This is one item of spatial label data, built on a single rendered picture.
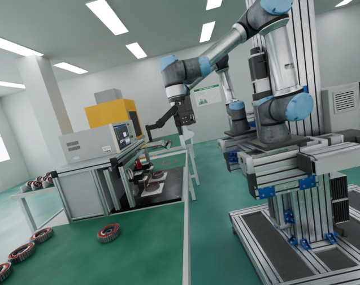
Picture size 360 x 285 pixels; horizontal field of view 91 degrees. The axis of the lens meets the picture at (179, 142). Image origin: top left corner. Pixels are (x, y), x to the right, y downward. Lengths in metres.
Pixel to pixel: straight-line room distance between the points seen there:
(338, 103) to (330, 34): 7.10
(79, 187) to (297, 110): 1.27
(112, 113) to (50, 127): 1.49
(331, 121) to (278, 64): 0.60
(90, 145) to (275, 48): 1.18
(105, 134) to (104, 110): 3.92
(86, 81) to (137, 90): 1.87
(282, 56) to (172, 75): 0.46
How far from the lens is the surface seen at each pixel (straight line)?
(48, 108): 5.37
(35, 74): 5.55
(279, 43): 0.90
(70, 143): 1.42
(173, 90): 0.70
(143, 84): 6.80
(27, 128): 9.01
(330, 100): 1.35
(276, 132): 1.01
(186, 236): 0.90
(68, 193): 1.39
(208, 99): 6.61
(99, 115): 5.27
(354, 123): 1.47
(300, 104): 0.90
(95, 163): 1.21
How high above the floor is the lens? 1.30
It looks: 10 degrees down
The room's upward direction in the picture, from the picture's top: 13 degrees counter-clockwise
